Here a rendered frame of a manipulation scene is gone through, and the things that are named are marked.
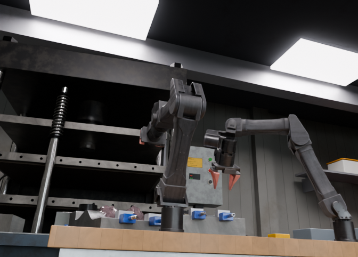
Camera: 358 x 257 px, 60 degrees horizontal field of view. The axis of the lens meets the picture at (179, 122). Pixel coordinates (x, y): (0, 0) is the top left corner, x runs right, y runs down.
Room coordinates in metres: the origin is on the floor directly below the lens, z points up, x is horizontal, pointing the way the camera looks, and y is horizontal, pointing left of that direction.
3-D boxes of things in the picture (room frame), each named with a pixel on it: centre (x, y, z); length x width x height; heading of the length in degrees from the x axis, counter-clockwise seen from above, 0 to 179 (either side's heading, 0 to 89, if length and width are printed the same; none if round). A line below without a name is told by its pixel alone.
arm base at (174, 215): (0.90, 0.01, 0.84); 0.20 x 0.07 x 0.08; 107
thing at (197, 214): (1.18, -0.09, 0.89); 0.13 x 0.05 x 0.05; 12
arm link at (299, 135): (1.12, -0.34, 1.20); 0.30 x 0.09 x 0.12; 79
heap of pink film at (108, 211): (1.30, 0.24, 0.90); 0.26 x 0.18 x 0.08; 29
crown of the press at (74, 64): (2.19, 0.68, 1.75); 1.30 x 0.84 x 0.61; 102
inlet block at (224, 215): (1.20, -0.19, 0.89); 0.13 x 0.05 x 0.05; 12
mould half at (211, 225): (1.45, -0.09, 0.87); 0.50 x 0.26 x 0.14; 12
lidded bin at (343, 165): (4.88, -2.75, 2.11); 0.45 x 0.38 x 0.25; 107
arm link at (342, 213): (1.08, -0.55, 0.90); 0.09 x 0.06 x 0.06; 169
